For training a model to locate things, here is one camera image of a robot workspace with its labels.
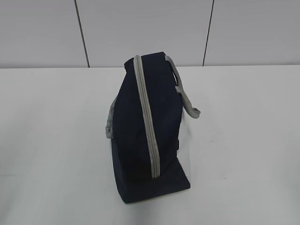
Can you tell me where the navy blue lunch bag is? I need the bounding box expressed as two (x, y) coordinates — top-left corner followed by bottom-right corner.
(105, 52), (200, 203)

